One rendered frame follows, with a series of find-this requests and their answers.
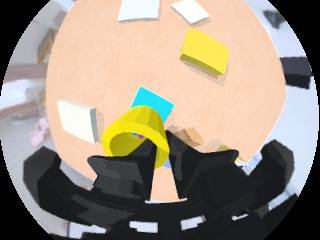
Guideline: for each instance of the yellow cup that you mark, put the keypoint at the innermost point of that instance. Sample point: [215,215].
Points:
[118,140]

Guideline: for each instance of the tan flat bar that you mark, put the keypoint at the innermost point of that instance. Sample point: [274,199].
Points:
[190,136]

